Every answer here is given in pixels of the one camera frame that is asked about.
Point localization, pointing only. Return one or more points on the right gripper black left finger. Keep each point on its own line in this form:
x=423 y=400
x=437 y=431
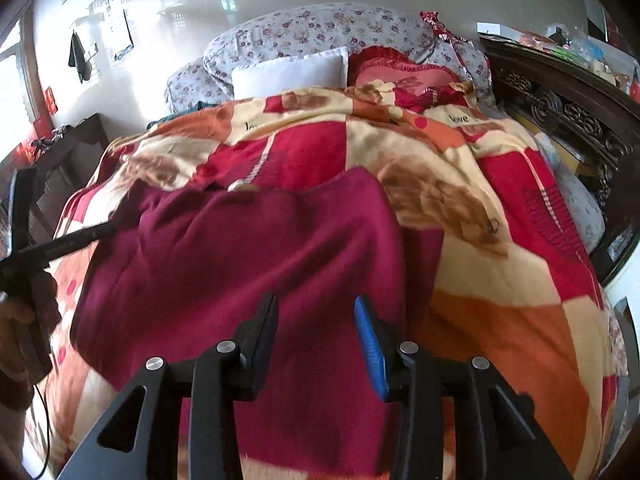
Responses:
x=137 y=436

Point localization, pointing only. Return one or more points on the white pillow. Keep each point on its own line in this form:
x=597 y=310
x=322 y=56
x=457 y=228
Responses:
x=324 y=69

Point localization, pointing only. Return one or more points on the dark carved wooden headboard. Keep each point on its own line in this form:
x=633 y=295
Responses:
x=600 y=121

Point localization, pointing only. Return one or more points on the red orange cream patterned blanket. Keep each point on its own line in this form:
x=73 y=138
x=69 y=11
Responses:
x=513 y=281

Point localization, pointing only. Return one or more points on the person's left hand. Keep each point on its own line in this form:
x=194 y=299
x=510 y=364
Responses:
x=16 y=387

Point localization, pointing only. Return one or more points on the wall poster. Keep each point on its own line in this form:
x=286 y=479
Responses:
x=114 y=28

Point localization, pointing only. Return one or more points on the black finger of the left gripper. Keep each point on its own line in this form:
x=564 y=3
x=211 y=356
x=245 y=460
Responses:
x=67 y=244

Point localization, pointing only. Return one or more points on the teal cloth on bed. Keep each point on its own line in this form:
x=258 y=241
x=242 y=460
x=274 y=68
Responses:
x=200 y=105

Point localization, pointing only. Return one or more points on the red pink cushion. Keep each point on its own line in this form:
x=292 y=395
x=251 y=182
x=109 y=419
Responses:
x=416 y=87

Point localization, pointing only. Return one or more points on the dark wooden cabinet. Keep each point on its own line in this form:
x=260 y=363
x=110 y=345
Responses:
x=64 y=169

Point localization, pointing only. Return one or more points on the dark hanging garment on wall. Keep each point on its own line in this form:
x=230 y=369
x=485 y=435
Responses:
x=77 y=59

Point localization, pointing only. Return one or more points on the maroon knit garment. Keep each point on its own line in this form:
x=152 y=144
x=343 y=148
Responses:
x=185 y=267

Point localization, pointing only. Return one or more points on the window with frame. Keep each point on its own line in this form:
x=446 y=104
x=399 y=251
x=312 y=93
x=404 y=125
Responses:
x=16 y=112

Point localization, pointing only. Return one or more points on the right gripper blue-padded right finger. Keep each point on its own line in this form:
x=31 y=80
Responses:
x=497 y=435

